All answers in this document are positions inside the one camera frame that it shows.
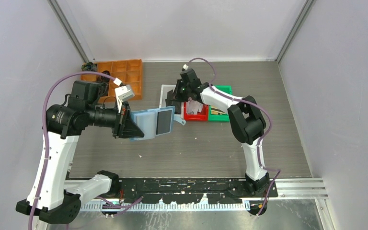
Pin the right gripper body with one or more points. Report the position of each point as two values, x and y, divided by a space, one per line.
181 93

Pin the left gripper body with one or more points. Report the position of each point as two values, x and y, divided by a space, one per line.
116 130

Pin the blue leather card holder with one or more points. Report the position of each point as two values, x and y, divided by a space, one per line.
147 120

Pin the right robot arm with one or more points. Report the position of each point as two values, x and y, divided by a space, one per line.
246 121

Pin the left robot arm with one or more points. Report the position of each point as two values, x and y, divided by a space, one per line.
63 124

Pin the white cards in red bin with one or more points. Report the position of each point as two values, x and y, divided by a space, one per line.
193 107

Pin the gold cards in green bin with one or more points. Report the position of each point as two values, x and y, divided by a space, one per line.
216 111

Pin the white plastic bin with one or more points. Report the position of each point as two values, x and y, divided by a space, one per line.
165 88

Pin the red plastic bin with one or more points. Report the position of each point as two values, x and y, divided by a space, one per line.
203 116

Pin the green plastic bin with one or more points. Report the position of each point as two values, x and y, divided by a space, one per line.
220 118

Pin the orange compartment tray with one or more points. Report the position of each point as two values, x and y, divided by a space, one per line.
128 71

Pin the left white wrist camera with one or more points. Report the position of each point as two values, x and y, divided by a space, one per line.
123 93

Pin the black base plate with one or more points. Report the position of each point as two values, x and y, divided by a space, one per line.
185 190

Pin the aluminium rail frame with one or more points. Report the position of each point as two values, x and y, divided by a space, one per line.
288 189

